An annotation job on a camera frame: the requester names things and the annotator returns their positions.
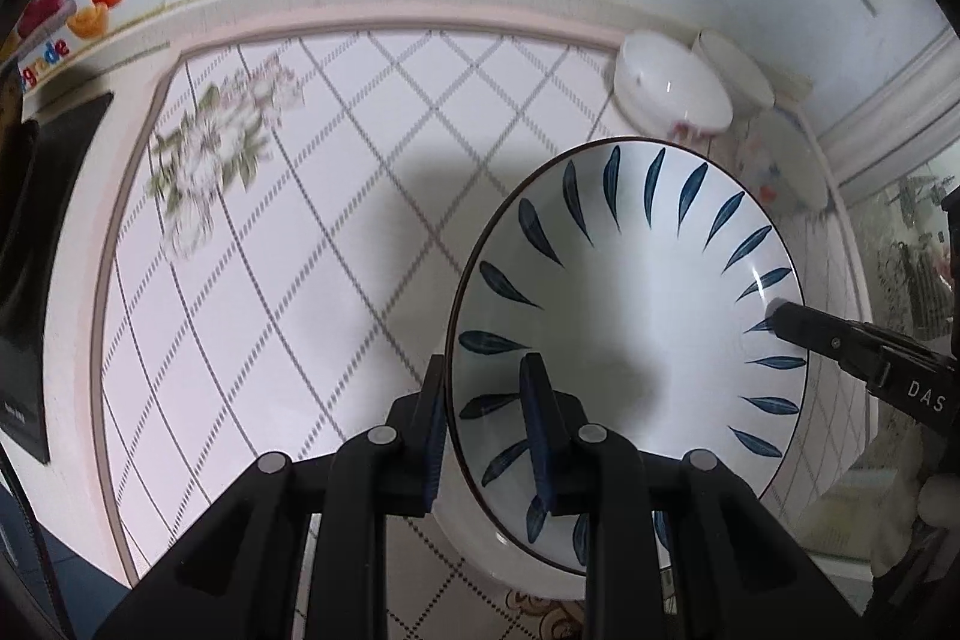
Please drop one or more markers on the fruit wall sticker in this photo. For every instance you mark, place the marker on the fruit wall sticker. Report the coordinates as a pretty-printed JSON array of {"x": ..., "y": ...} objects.
[{"x": 71, "y": 18}]

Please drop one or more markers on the white bowl red floral print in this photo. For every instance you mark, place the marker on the white bowl red floral print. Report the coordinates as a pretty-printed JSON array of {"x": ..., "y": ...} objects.
[{"x": 664, "y": 81}]

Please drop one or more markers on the plain white bowl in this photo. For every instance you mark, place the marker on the plain white bowl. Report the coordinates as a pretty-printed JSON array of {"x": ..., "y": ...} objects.
[{"x": 739, "y": 70}]

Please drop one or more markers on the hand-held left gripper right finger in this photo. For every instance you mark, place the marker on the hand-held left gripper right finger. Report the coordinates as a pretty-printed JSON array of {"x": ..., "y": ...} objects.
[{"x": 535, "y": 437}]

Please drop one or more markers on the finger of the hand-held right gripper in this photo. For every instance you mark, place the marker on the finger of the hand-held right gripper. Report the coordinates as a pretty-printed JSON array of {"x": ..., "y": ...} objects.
[{"x": 814, "y": 329}]

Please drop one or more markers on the white bowl floral pattern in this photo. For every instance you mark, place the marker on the white bowl floral pattern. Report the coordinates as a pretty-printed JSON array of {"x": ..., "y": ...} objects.
[{"x": 787, "y": 160}]

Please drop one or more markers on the black induction cooker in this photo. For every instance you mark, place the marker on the black induction cooker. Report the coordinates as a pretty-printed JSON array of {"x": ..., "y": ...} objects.
[{"x": 45, "y": 250}]

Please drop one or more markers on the white plate blue leaf pattern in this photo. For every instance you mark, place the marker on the white plate blue leaf pattern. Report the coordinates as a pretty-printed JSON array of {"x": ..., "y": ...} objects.
[{"x": 637, "y": 325}]

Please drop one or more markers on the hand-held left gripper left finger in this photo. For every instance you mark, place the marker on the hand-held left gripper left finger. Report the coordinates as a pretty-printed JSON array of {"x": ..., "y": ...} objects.
[{"x": 434, "y": 437}]

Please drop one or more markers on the floral checkered tablecloth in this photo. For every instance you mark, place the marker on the floral checkered tablecloth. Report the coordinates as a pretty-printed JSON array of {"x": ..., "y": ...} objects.
[{"x": 300, "y": 235}]

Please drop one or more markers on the white window frame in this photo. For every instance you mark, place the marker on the white window frame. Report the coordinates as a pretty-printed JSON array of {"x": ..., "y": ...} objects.
[{"x": 892, "y": 100}]

